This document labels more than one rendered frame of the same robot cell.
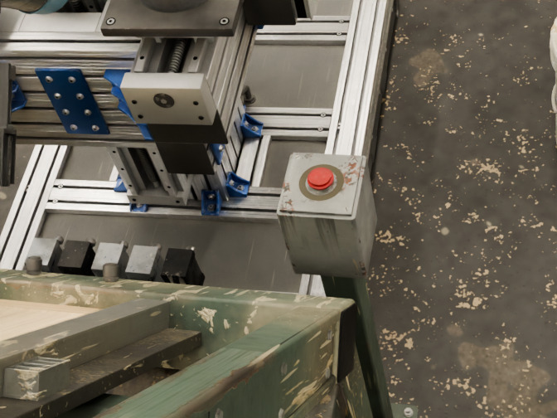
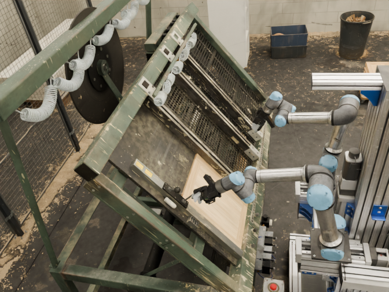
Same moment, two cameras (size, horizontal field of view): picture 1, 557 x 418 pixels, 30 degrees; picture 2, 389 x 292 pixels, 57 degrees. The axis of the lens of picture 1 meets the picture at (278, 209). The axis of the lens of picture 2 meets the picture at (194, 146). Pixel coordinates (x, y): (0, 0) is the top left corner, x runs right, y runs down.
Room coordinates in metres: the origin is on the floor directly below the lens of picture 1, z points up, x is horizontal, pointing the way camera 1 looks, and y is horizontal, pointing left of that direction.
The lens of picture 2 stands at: (0.48, -1.12, 2.95)
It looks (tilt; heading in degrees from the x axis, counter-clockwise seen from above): 39 degrees down; 83
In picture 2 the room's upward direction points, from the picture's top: 8 degrees counter-clockwise
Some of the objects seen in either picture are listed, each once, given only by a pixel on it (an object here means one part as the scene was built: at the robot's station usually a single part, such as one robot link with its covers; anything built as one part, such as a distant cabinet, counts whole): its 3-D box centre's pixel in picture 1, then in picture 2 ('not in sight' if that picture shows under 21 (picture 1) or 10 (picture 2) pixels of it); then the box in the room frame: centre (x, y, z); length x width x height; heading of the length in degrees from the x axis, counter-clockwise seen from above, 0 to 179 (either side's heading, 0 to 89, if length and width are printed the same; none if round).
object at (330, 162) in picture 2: not in sight; (327, 167); (1.55, 0.51, 1.20); 0.13 x 0.12 x 0.14; 53
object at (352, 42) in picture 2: not in sight; (353, 35); (3.96, 4.03, 0.33); 0.52 x 0.51 x 0.65; 67
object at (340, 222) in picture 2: not in sight; (333, 227); (1.35, 0.04, 1.20); 0.13 x 0.12 x 0.14; 59
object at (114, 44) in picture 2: not in sight; (101, 67); (0.19, 1.32, 1.85); 0.80 x 0.06 x 0.80; 65
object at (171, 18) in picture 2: not in sight; (172, 70); (0.74, 2.00, 1.38); 0.70 x 0.15 x 0.85; 65
